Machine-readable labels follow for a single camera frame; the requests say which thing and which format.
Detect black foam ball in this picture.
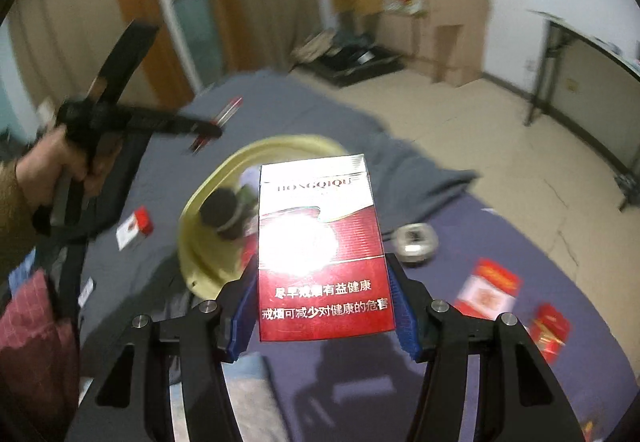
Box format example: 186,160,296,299
198,187,244,240

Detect silver round tin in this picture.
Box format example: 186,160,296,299
392,223,439,265

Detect red white Hongqiqu cigarette pack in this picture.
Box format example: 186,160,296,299
257,155,395,342

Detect olive sleeve forearm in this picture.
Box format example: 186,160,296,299
0,160,37,279

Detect left hand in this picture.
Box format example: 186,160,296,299
15,127,122,212

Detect red white pack on sheet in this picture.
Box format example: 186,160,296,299
116,206,154,251

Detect red pens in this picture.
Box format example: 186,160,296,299
189,96,243,155

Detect yellow plastic basin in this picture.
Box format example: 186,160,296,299
178,134,346,300

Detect grey blue bed sheet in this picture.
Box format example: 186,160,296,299
68,72,639,441

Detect black folding table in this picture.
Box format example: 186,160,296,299
524,12,639,211

